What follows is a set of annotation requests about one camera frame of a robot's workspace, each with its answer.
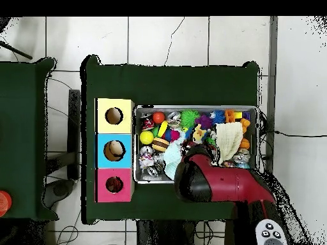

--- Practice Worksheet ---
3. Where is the crushed red can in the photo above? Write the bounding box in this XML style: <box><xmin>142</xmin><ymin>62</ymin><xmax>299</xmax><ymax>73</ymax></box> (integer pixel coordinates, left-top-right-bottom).
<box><xmin>141</xmin><ymin>117</ymin><xmax>156</xmax><ymax>131</ymax></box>

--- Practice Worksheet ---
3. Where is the yellow plush duck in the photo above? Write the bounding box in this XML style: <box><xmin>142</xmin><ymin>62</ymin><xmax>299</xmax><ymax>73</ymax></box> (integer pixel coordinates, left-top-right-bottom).
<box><xmin>192</xmin><ymin>123</ymin><xmax>208</xmax><ymax>144</ymax></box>

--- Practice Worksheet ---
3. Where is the toy hamburger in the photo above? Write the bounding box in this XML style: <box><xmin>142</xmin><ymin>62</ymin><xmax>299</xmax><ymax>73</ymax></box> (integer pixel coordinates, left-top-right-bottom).
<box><xmin>151</xmin><ymin>137</ymin><xmax>171</xmax><ymax>152</ymax></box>

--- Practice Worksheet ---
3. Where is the green stringy rubber ball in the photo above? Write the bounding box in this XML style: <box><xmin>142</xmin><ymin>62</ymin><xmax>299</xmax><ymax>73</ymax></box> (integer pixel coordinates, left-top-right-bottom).
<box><xmin>180</xmin><ymin>109</ymin><xmax>201</xmax><ymax>128</ymax></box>

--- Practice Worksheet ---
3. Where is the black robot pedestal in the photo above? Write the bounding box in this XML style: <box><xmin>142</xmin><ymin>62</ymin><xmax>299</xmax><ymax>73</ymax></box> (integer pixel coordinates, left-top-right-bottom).
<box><xmin>136</xmin><ymin>219</ymin><xmax>197</xmax><ymax>245</ymax></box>

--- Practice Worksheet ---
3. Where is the orange striped tiger plush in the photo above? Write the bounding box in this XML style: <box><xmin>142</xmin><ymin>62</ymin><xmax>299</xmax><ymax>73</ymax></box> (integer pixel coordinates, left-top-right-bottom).
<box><xmin>105</xmin><ymin>176</ymin><xmax>124</xmax><ymax>193</ymax></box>

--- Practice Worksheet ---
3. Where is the yellow ball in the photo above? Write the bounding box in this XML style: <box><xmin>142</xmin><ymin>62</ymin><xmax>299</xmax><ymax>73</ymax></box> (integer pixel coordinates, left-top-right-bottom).
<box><xmin>139</xmin><ymin>131</ymin><xmax>155</xmax><ymax>145</ymax></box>

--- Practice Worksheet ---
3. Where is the wooden box with three holes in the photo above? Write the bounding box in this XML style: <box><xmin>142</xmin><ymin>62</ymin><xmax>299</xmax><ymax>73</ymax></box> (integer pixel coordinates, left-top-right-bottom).
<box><xmin>95</xmin><ymin>98</ymin><xmax>135</xmax><ymax>203</ymax></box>

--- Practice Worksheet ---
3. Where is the mint green cloth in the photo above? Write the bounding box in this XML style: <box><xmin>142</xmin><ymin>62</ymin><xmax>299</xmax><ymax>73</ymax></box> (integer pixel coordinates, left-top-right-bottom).
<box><xmin>163</xmin><ymin>137</ymin><xmax>186</xmax><ymax>181</ymax></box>

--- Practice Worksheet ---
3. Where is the black cable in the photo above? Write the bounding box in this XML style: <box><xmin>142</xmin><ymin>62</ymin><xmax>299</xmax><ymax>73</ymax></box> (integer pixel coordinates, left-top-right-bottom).
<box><xmin>260</xmin><ymin>130</ymin><xmax>327</xmax><ymax>138</ymax></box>

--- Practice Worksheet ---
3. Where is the purple spiky rubber toy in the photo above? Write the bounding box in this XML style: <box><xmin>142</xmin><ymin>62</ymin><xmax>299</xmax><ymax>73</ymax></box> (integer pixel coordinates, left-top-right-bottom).
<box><xmin>195</xmin><ymin>114</ymin><xmax>213</xmax><ymax>130</ymax></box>

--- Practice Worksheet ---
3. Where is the orange red ball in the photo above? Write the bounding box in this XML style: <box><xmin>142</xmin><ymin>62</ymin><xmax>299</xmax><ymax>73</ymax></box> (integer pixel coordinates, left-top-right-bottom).
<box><xmin>152</xmin><ymin>111</ymin><xmax>166</xmax><ymax>124</ymax></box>

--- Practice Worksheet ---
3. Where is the dark green tablecloth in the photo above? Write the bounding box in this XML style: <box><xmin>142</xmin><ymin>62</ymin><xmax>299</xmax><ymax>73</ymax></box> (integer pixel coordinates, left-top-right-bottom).
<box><xmin>0</xmin><ymin>57</ymin><xmax>59</xmax><ymax>220</ymax></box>
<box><xmin>80</xmin><ymin>54</ymin><xmax>261</xmax><ymax>225</ymax></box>

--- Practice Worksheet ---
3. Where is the blue stringy ball with eyes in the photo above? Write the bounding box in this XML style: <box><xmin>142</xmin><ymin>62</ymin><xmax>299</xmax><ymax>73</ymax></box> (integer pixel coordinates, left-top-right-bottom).
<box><xmin>208</xmin><ymin>110</ymin><xmax>226</xmax><ymax>124</ymax></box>

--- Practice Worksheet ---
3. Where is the orange round disc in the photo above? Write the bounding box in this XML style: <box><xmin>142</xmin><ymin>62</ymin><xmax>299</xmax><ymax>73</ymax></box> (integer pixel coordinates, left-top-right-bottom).
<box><xmin>0</xmin><ymin>189</ymin><xmax>13</xmax><ymax>217</ymax></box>

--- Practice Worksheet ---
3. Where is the shallow silver mesh bin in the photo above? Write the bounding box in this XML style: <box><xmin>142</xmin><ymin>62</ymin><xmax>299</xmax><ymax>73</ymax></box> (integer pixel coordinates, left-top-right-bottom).
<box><xmin>133</xmin><ymin>105</ymin><xmax>260</xmax><ymax>184</ymax></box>

